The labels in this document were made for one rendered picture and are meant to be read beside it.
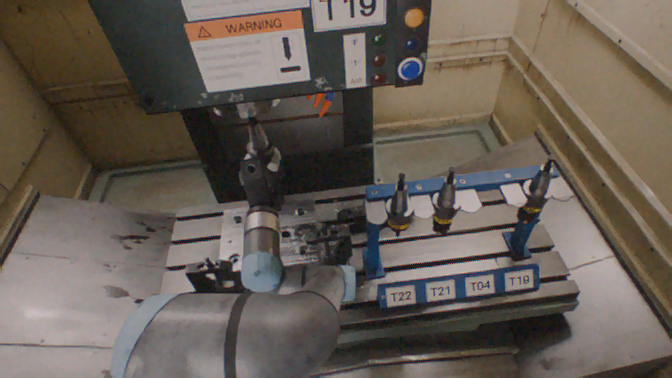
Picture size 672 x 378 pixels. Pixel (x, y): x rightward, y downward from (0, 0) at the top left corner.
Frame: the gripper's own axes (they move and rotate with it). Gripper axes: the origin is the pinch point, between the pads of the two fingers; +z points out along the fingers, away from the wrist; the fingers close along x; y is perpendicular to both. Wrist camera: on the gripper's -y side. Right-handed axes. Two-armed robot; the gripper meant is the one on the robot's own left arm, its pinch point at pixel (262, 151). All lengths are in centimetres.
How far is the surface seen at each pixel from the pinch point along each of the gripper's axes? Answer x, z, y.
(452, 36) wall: 74, 81, 20
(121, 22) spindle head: -9.1, -21.3, -43.5
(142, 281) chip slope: -59, 8, 63
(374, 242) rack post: 25.5, -13.1, 25.7
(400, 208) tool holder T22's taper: 30.5, -18.5, 5.7
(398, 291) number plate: 30, -24, 35
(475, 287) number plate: 52, -25, 36
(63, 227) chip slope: -88, 28, 51
